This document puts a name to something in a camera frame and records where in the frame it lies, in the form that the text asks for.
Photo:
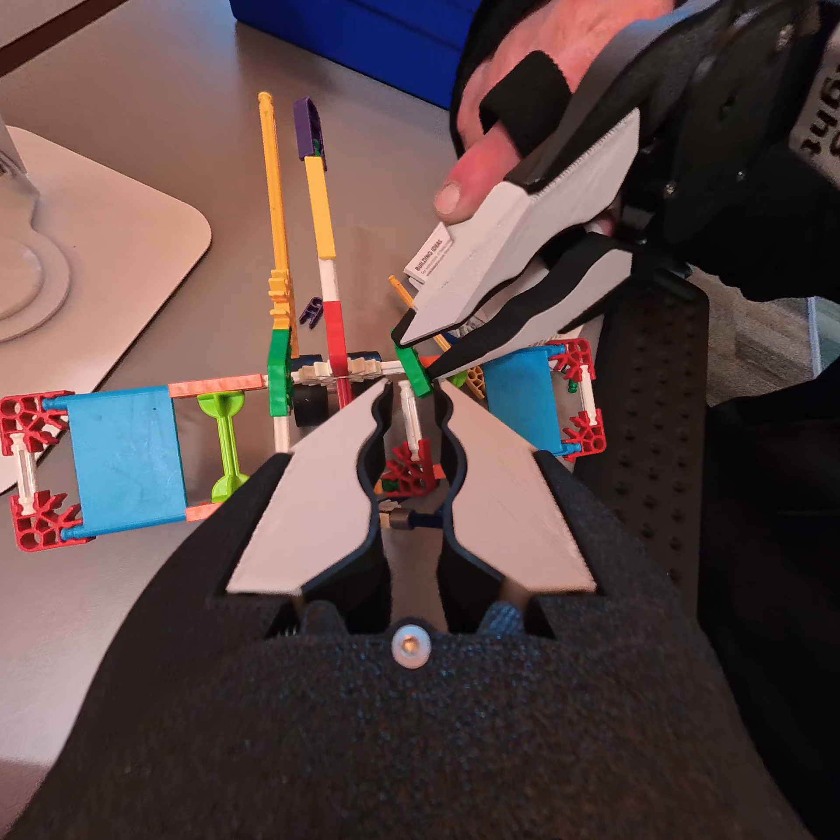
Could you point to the purple clip connector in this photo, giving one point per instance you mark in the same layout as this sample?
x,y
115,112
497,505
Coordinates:
x,y
310,313

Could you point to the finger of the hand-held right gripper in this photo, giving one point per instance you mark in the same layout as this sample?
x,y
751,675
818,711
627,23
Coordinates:
x,y
577,295
512,249

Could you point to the white stand with wooden board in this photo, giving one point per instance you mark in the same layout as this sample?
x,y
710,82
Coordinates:
x,y
131,262

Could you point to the person's right hand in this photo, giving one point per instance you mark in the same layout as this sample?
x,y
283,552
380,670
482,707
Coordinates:
x,y
564,26

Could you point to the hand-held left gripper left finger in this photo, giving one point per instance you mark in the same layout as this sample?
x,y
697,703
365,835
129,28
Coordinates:
x,y
308,518

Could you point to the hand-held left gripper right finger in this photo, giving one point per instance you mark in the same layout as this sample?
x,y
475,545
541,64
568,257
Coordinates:
x,y
518,518

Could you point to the white instruction booklet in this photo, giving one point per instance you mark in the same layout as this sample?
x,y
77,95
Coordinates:
x,y
430,253

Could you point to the colourful toy rod airplane model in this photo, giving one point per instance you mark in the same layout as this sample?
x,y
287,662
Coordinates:
x,y
124,453

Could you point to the black perforated armrest pad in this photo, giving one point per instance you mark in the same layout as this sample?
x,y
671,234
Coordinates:
x,y
656,426

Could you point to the blue plastic bin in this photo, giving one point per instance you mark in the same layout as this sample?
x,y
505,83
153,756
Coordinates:
x,y
361,39

